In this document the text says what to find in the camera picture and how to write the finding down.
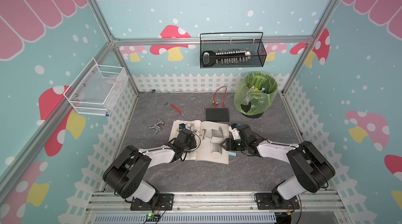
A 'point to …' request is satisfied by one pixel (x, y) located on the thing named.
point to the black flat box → (219, 114)
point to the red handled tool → (175, 108)
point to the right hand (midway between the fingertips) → (224, 144)
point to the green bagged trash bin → (254, 97)
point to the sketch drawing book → (209, 136)
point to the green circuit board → (152, 216)
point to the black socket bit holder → (210, 57)
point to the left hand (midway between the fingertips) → (194, 142)
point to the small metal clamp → (156, 126)
